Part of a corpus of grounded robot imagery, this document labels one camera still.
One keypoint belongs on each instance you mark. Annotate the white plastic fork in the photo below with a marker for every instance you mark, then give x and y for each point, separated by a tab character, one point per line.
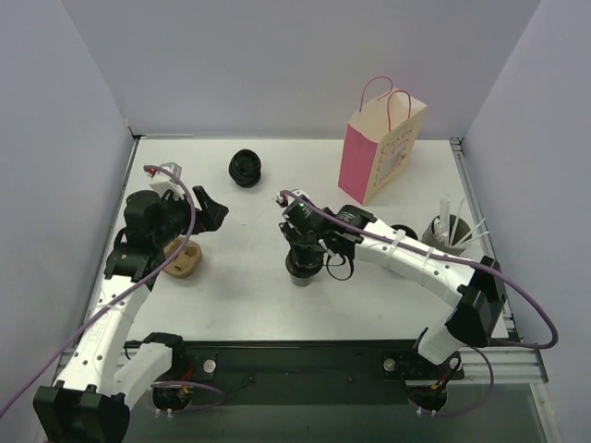
457	219

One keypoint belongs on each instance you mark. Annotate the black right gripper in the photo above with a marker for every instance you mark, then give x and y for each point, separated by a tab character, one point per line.
302	248

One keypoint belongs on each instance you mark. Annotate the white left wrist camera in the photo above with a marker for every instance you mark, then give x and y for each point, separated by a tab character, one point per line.
161	183

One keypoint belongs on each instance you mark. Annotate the grey cylindrical utensil holder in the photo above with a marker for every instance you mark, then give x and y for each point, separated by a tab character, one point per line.
458	238

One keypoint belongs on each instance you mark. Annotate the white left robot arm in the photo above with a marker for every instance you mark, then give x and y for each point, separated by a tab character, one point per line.
92	398

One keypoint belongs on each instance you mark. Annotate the brown cardboard cup carrier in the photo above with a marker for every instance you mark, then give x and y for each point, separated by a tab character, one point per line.
185	264

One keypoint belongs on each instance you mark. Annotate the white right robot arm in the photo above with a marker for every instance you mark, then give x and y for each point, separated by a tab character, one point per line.
472	289

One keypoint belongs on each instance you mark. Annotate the black paper coffee cup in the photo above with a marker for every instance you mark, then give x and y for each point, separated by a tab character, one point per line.
301	275

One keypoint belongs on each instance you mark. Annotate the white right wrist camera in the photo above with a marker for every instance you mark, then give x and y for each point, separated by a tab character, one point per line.
285	197

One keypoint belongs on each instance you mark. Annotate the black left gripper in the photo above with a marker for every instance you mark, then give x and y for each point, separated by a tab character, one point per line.
198	214

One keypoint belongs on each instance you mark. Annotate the stack of black cup lids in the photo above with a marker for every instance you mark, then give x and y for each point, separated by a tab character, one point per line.
245	168

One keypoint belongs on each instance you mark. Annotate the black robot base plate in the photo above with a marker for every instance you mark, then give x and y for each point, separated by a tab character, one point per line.
296	389

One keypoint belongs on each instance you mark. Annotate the aluminium frame rail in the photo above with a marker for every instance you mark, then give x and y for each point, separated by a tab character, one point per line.
503	362

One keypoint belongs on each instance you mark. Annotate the pink cream paper bag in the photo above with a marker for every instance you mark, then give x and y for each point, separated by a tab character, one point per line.
378	141

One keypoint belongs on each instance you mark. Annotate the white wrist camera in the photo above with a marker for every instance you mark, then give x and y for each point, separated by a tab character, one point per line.
285	197
161	183

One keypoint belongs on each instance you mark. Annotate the white plastic spoon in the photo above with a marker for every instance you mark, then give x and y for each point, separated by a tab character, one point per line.
475	233

